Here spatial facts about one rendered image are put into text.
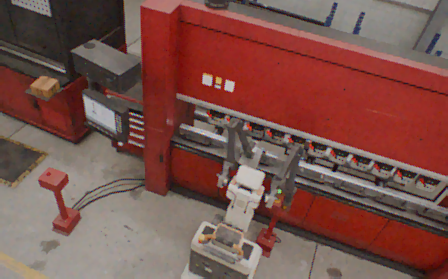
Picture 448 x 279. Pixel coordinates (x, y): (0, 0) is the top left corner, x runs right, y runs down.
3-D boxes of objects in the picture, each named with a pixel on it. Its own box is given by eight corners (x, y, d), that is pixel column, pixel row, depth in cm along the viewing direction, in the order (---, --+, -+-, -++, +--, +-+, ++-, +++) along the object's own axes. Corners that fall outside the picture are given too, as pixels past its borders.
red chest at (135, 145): (111, 153, 467) (104, 91, 400) (130, 129, 504) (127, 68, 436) (147, 166, 460) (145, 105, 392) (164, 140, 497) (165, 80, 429)
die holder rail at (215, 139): (179, 133, 385) (179, 126, 379) (181, 129, 390) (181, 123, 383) (223, 148, 378) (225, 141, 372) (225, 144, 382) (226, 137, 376)
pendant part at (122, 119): (86, 123, 327) (80, 91, 303) (96, 116, 336) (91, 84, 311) (124, 145, 314) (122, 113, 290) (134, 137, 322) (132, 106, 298)
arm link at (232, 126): (224, 121, 296) (234, 124, 291) (233, 116, 306) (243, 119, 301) (222, 168, 315) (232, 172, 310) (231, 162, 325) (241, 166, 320)
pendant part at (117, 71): (83, 129, 341) (69, 50, 283) (103, 115, 357) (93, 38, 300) (125, 153, 326) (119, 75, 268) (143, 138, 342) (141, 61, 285)
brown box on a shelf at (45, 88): (24, 92, 385) (21, 82, 377) (42, 80, 404) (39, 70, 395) (47, 101, 379) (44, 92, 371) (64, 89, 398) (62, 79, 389)
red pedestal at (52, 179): (51, 230, 381) (33, 180, 325) (65, 211, 399) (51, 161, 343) (67, 236, 378) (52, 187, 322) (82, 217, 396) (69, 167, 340)
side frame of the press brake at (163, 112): (145, 190, 433) (139, 5, 277) (174, 144, 494) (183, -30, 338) (164, 197, 429) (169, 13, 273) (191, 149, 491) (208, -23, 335)
